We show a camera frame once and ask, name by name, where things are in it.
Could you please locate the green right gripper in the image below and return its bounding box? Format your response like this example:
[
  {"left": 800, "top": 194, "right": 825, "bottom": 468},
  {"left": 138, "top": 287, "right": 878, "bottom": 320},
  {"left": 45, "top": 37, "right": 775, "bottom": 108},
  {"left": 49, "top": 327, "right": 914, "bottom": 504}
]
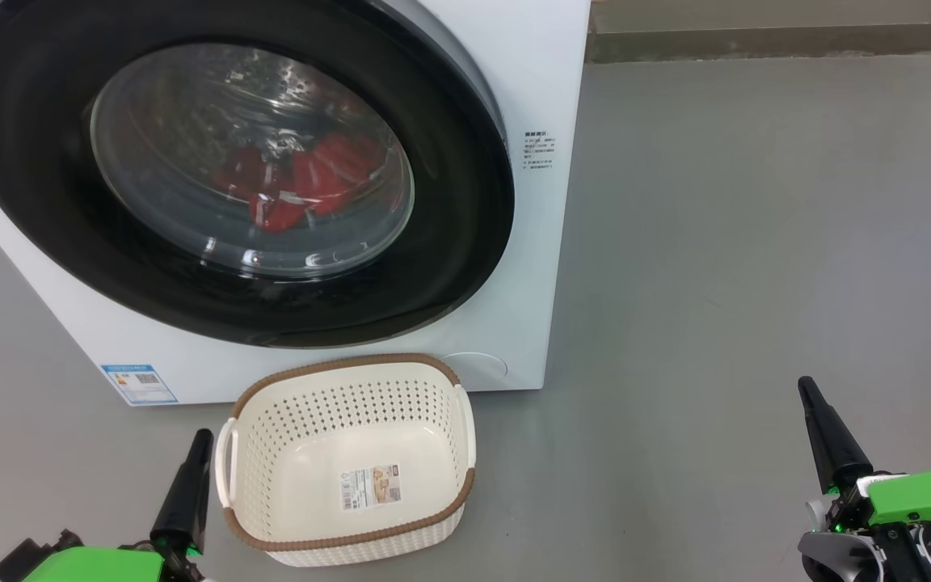
[{"left": 797, "top": 376, "right": 931, "bottom": 530}]

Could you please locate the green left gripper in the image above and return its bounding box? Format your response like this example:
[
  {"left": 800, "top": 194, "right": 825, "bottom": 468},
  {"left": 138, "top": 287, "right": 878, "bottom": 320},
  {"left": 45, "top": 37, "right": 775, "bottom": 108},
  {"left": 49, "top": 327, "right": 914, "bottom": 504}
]
[{"left": 21, "top": 428, "right": 214, "bottom": 582}]

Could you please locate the washing machine door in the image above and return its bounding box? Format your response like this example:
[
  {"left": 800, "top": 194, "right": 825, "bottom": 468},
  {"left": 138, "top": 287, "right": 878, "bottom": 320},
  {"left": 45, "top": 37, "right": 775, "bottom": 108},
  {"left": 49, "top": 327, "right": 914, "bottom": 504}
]
[{"left": 0, "top": 0, "right": 515, "bottom": 348}]

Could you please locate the red and white garment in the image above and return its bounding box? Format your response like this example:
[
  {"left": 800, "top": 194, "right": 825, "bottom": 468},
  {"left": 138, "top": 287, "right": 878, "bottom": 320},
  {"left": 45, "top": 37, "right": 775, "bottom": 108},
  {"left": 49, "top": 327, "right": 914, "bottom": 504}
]
[{"left": 211, "top": 133, "right": 390, "bottom": 235}]

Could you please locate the cream perforated laundry basket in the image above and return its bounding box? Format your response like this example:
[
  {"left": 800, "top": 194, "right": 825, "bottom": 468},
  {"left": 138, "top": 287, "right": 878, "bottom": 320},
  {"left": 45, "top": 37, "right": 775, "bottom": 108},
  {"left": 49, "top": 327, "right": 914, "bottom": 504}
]
[{"left": 215, "top": 353, "right": 477, "bottom": 567}]

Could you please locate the product label sticker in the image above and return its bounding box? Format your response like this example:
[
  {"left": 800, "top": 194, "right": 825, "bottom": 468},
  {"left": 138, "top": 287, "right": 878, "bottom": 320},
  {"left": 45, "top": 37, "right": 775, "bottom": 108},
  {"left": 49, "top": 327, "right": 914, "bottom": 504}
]
[{"left": 341, "top": 463, "right": 402, "bottom": 512}]

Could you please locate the white front-load washing machine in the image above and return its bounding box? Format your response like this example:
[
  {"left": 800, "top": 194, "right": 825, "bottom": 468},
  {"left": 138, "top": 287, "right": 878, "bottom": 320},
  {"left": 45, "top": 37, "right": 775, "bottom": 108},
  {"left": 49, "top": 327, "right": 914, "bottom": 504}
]
[{"left": 0, "top": 0, "right": 592, "bottom": 407}]

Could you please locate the blue energy label sticker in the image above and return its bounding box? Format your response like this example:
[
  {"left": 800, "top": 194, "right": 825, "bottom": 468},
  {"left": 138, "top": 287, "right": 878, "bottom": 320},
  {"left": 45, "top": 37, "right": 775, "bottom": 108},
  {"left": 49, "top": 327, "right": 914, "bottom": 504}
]
[{"left": 101, "top": 364, "right": 179, "bottom": 406}]

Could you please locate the round white filter cover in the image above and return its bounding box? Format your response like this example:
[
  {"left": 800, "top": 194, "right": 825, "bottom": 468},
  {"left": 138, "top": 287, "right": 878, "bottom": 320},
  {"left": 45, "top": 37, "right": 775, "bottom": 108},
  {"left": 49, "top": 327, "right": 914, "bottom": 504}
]
[{"left": 441, "top": 352, "right": 508, "bottom": 389}]

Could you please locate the black text notice sticker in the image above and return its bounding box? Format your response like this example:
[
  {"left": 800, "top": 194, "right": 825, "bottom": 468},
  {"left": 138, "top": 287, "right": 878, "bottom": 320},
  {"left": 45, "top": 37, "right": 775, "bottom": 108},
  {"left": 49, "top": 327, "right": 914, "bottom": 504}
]
[{"left": 524, "top": 129, "right": 555, "bottom": 171}]

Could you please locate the grey wall baseboard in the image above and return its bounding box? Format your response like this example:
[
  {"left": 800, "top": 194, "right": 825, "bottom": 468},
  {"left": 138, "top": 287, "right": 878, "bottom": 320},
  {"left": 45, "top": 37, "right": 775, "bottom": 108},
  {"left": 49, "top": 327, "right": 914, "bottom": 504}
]
[{"left": 587, "top": 23, "right": 931, "bottom": 64}]

